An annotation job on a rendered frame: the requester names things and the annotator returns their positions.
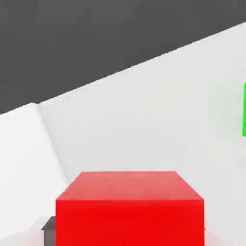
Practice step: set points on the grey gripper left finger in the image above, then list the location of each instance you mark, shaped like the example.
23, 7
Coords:
49, 233

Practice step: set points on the small green cube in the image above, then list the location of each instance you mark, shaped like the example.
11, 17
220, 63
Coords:
244, 109

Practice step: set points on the small red cube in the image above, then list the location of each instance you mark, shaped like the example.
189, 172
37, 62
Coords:
129, 221

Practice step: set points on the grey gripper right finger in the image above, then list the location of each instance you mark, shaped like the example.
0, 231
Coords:
206, 238

